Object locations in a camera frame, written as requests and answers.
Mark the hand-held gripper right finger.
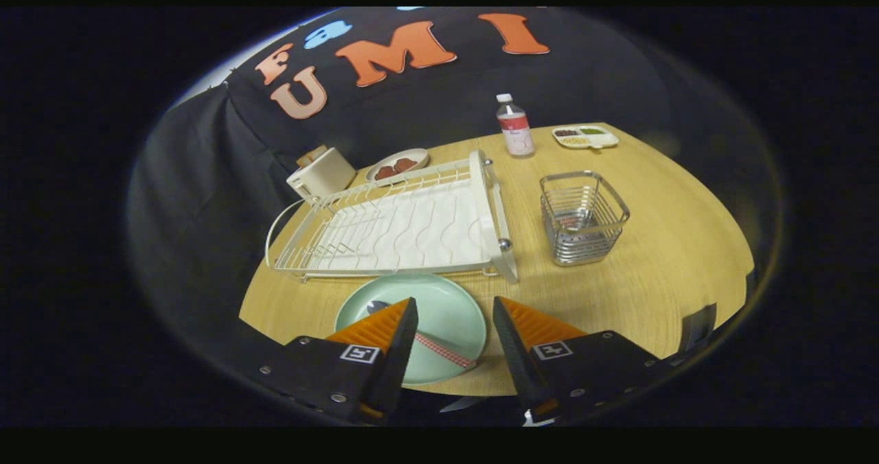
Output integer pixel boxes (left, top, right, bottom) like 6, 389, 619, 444
492, 296, 667, 426

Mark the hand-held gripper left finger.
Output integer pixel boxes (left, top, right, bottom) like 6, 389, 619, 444
255, 297, 420, 426

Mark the red checkered handle spoon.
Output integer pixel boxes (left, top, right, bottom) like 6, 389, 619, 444
366, 299, 479, 371

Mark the light green plate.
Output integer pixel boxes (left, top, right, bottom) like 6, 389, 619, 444
334, 272, 488, 385

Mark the metal wire basket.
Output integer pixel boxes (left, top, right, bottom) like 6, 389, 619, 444
539, 170, 631, 267

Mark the white wire dish rack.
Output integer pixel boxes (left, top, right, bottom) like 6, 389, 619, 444
264, 148, 520, 285

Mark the beige round plate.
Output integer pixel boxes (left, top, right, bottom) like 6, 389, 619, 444
365, 148, 430, 183

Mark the white drip tray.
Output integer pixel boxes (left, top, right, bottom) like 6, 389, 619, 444
302, 179, 492, 270

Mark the black table clamp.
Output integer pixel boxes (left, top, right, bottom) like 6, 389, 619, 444
678, 303, 719, 353

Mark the white toaster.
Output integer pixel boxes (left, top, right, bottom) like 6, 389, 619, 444
286, 147, 357, 202

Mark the clear plastic water bottle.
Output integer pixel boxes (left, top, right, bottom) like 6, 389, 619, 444
496, 93, 536, 159

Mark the white divided snack tray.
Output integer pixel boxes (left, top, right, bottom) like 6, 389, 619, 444
551, 125, 619, 150

